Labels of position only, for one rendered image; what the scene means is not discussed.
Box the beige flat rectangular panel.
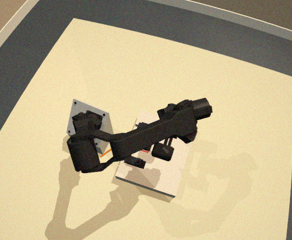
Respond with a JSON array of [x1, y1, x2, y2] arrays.
[[115, 110, 191, 198]]

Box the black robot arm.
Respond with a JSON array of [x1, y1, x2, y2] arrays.
[[66, 98, 213, 173]]

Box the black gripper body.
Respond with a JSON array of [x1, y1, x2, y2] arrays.
[[151, 136, 175, 161]]

